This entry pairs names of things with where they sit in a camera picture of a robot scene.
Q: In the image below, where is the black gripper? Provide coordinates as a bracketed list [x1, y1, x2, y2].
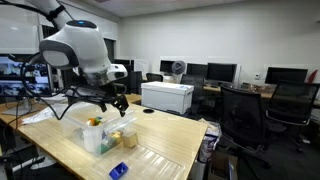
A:
[68, 83, 129, 117]

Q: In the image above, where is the wooden toy block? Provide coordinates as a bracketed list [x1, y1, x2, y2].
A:
[123, 132, 138, 148]

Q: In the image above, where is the blue toy block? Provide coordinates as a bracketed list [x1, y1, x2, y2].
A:
[109, 162, 128, 180]

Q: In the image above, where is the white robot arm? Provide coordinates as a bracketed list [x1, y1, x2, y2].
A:
[27, 0, 128, 116]

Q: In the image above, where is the pile of colourful toy blocks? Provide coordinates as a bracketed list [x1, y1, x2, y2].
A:
[83, 117, 123, 155]

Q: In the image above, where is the brown cardboard box on floor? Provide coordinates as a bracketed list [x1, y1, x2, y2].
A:
[207, 151, 238, 180]

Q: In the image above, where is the clear plastic bin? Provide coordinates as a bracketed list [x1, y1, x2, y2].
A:
[60, 103, 136, 156]

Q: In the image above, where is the black desk grommet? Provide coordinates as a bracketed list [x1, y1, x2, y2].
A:
[143, 109, 154, 114]

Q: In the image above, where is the clear plastic bin lid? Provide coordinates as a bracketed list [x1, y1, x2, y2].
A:
[92, 144, 184, 180]

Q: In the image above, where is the left computer monitor lit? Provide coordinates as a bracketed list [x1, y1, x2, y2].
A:
[0, 53, 54, 116]

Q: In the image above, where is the black monitor on back desk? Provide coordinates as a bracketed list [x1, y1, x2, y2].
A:
[207, 63, 237, 83]

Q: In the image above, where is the black mesh office chair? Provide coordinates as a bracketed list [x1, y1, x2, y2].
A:
[220, 86, 270, 159]

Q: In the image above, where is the black monitor far right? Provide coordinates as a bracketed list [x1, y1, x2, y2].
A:
[265, 67, 308, 84]

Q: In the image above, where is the black office chair right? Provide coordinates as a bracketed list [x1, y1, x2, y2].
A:
[265, 80, 319, 153]

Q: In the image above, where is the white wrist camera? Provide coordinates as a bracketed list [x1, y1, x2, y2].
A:
[107, 64, 128, 81]

